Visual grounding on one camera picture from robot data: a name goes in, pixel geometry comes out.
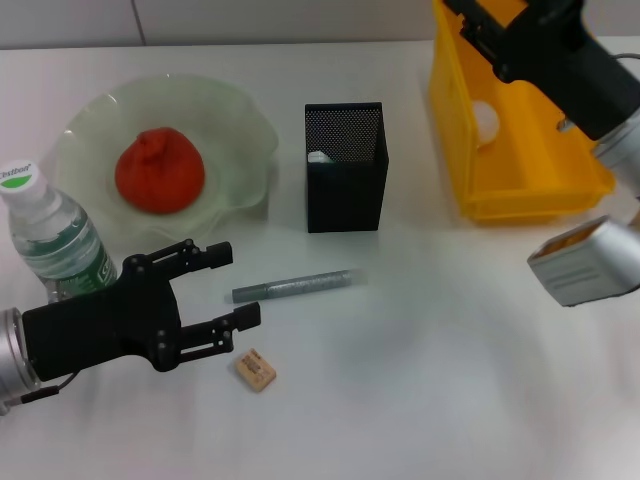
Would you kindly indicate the pale green glass fruit plate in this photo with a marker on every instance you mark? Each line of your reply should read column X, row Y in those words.
column 230, row 150

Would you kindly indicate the grey marker pen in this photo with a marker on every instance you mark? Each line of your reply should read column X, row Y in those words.
column 300, row 285

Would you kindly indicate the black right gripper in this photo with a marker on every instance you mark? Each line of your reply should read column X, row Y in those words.
column 565, row 55

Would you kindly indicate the white paper ball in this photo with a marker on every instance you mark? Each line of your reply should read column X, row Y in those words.
column 487, row 122

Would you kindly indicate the beige eraser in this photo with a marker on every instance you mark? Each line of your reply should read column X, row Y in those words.
column 255, row 371

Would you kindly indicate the orange fruit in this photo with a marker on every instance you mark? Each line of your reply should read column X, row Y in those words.
column 160, row 175

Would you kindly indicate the mint green pen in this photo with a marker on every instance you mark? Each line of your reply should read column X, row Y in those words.
column 317, row 158

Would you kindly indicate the black mesh pen holder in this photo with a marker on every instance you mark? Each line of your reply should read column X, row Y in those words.
column 345, row 195

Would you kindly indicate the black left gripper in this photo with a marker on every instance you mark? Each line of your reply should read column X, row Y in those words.
column 95, row 335

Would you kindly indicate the clear green-label water bottle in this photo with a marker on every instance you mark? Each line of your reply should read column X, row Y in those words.
column 55, row 240

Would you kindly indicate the yellow plastic bin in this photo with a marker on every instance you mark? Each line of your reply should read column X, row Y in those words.
column 525, row 175

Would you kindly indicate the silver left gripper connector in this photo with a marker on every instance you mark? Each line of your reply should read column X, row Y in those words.
column 57, row 292

